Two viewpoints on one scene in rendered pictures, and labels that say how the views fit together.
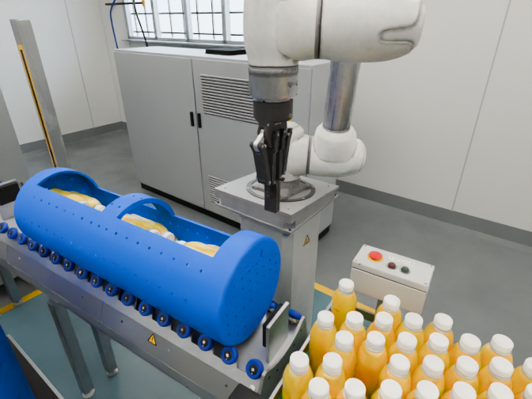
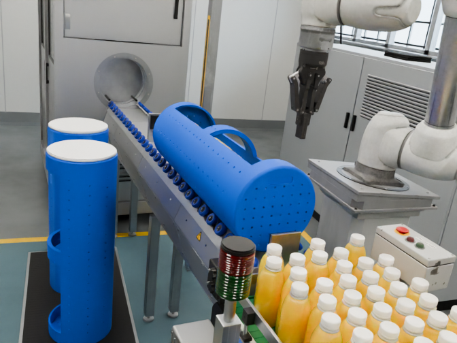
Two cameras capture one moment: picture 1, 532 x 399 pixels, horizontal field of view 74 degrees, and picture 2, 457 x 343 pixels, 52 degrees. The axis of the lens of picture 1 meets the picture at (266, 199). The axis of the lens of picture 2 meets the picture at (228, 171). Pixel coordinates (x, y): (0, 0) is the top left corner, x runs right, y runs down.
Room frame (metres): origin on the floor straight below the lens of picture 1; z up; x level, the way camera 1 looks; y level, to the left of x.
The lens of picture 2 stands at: (-0.51, -0.53, 1.65)
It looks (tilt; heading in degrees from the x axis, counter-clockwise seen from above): 19 degrees down; 32
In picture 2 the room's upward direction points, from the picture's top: 7 degrees clockwise
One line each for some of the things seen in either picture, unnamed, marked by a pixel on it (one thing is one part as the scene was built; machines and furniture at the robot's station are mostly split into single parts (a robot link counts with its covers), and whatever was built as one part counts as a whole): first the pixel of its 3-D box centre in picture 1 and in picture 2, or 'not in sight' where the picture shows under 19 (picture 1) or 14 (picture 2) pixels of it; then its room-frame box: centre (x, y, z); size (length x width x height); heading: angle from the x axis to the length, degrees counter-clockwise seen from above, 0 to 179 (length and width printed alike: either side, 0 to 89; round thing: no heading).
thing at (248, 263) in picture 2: not in sight; (236, 258); (0.14, -0.16, 1.23); 0.06 x 0.06 x 0.04
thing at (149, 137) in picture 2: (9, 199); (157, 128); (1.35, 1.11, 1.00); 0.10 x 0.04 x 0.15; 148
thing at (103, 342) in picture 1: (100, 331); (177, 266); (1.26, 0.83, 0.31); 0.06 x 0.06 x 0.63; 58
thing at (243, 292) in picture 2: not in sight; (233, 280); (0.14, -0.16, 1.18); 0.06 x 0.06 x 0.05
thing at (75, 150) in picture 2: not in sight; (82, 150); (0.73, 0.97, 1.03); 0.28 x 0.28 x 0.01
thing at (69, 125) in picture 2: not in sight; (78, 125); (0.97, 1.28, 1.03); 0.28 x 0.28 x 0.01
